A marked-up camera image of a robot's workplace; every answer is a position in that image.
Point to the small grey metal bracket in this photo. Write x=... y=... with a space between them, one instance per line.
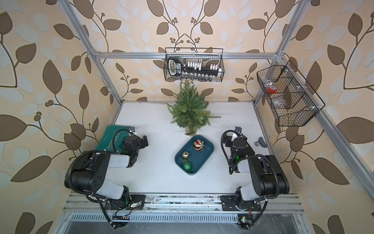
x=261 y=142

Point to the black socket tool set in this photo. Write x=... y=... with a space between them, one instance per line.
x=176 y=67

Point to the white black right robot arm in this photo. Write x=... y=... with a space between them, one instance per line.
x=268 y=180

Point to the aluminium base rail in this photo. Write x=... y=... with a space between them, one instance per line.
x=192 y=203

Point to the red gold striped ornament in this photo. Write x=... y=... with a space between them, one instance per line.
x=198 y=145

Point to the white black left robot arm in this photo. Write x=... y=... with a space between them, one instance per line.
x=87 y=176

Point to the teal plastic tray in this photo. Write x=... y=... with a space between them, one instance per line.
x=197 y=158

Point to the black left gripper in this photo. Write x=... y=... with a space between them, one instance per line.
x=140 y=142

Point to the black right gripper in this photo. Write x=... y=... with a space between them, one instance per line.
x=245 y=140

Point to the red item in basket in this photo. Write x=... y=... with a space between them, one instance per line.
x=271 y=88

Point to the back black wire basket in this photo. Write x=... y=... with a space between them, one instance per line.
x=192 y=53

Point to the green glitter ball ornament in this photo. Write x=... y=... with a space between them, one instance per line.
x=187 y=166

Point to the green book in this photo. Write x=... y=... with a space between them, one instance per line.
x=111 y=143

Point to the side black wire basket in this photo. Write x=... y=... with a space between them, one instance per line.
x=296 y=101

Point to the shiny gold ball ornament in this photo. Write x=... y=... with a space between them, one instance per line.
x=185 y=156

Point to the small green christmas tree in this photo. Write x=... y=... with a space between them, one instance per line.
x=190 y=111

